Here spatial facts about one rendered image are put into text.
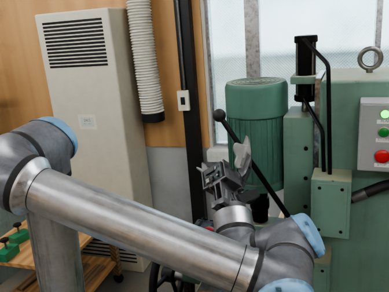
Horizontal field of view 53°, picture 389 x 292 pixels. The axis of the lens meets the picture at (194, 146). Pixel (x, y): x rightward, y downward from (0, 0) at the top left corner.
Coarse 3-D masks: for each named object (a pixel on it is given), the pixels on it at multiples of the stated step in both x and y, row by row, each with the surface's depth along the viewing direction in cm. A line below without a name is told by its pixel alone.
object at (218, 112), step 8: (216, 112) 100; (224, 112) 101; (216, 120) 101; (224, 120) 101; (232, 136) 102; (256, 168) 102; (264, 184) 102; (272, 192) 102; (280, 200) 103; (280, 208) 103; (288, 216) 103
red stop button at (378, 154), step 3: (381, 150) 86; (384, 150) 86; (378, 153) 86; (381, 153) 86; (384, 153) 86; (387, 153) 86; (375, 156) 87; (378, 156) 86; (381, 156) 86; (384, 156) 86; (387, 156) 86; (378, 159) 87; (381, 159) 86; (384, 159) 86; (387, 159) 86; (381, 162) 87; (384, 162) 87
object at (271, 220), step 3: (270, 219) 123; (273, 219) 123; (276, 219) 123; (279, 219) 122; (282, 219) 122; (255, 222) 121; (264, 222) 121; (267, 222) 121; (270, 222) 121; (273, 222) 121; (255, 225) 120; (258, 225) 120; (261, 225) 120; (264, 225) 119; (267, 225) 119; (255, 228) 120; (258, 228) 120
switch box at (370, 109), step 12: (360, 108) 86; (372, 108) 85; (384, 108) 84; (360, 120) 87; (372, 120) 86; (360, 132) 87; (372, 132) 86; (360, 144) 88; (372, 144) 87; (384, 144) 86; (360, 156) 89; (372, 156) 88; (360, 168) 90; (372, 168) 89; (384, 168) 88
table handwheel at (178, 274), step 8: (152, 264) 132; (152, 272) 130; (168, 272) 140; (176, 272) 141; (152, 280) 130; (160, 280) 136; (168, 280) 140; (176, 280) 142; (152, 288) 130; (176, 288) 147
